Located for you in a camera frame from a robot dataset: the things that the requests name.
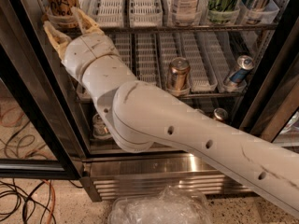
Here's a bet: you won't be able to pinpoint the left glass fridge door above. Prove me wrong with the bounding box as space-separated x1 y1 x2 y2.
0 0 84 180

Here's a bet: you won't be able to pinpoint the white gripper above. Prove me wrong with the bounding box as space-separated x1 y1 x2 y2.
43 7 120 80

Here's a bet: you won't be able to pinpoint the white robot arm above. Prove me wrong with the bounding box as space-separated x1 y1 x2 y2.
43 7 299 217

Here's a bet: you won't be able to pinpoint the right glass fridge door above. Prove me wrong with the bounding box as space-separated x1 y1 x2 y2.
232 0 299 142

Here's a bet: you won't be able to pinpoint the orange La Croix can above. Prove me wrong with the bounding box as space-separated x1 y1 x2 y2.
46 0 79 28

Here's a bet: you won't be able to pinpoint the silver can bottom shelf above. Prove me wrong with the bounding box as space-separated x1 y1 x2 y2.
93 114 111 140

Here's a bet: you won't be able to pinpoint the copper can bottom shelf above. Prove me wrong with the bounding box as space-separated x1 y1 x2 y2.
213 107 228 122

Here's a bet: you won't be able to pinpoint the black cables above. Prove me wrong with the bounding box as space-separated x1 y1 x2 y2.
0 178 58 224

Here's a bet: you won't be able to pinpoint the glass fridge door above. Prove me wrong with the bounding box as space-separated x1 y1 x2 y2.
0 0 84 180
232 0 299 142

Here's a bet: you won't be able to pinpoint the clear plastic bag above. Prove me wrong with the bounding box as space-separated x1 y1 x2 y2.
107 186 213 224

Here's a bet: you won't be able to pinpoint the blue silver can middle shelf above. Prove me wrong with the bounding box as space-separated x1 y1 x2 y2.
223 55 254 91

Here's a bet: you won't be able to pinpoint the gold can middle shelf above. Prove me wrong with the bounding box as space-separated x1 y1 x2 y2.
166 57 191 96

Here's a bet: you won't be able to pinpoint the orange cable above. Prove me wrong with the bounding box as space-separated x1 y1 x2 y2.
40 179 58 224

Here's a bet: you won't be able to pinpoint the white labelled can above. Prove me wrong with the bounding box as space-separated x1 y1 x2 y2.
170 0 201 26

